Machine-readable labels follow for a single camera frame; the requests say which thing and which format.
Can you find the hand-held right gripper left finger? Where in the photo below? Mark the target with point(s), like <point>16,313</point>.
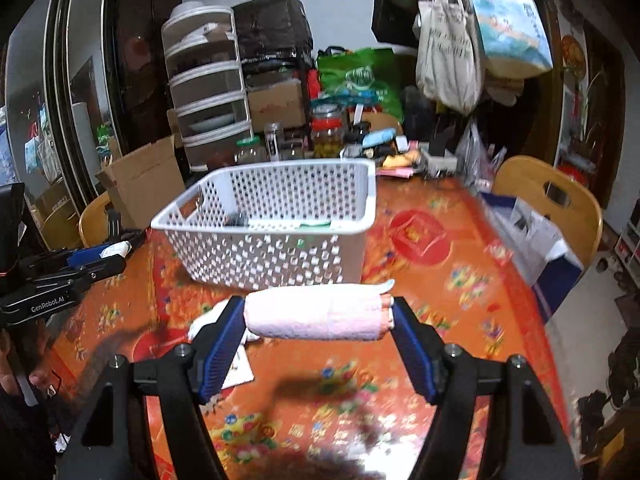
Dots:
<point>216,360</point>

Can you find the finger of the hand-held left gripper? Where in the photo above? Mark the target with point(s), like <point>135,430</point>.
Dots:
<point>105,267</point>
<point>85,257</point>

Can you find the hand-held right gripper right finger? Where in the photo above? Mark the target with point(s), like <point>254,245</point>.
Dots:
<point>417,360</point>

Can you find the small white cloth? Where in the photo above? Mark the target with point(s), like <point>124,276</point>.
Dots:
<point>116,249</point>

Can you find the pink towel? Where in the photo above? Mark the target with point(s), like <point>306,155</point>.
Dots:
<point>315,312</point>

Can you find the white perforated plastic basket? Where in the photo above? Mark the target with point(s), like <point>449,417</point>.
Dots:
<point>280,245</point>

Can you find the person's left hand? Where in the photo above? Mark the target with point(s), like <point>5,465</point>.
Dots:
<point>12,370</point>

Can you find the wooden chair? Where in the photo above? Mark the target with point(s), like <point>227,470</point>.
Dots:
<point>92,225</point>
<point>575,215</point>

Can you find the white folded cloth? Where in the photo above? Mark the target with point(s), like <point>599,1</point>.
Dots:
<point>205,322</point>

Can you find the open cardboard box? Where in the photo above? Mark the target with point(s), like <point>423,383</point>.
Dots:
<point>145,185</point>

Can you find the red floral tablecloth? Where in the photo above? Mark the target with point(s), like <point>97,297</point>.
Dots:
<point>450,260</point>

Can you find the dark small item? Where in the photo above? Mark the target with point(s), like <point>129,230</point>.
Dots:
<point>240,220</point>

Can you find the blue and white paper bag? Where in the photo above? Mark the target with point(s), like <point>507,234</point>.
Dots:
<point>540,245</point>

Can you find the dark wooden cabinet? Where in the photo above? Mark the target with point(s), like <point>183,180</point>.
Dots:
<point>115,75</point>

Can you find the small glass jar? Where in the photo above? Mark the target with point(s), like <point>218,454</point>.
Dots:
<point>250,151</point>

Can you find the clear glass bottle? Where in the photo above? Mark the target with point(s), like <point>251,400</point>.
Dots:
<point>273,141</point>

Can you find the clear plastic bag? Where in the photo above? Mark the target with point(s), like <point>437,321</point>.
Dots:
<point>475,155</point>

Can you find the white plastic drawer tower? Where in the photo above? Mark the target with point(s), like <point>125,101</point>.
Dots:
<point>210,80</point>

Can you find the brown cardboard box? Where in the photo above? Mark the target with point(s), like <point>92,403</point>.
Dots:
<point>277,102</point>

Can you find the glass jar with red lid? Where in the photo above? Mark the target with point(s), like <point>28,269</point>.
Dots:
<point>327,132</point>

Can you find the green shopping bag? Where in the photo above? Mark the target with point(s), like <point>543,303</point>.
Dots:
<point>360,77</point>

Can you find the black plastic-wrapped box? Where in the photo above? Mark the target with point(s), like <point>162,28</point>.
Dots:
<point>272,25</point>

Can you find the beige canvas tote bag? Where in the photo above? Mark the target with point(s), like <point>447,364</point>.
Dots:
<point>445,55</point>

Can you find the blue printed tote bag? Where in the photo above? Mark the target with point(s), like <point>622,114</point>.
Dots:
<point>510,25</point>

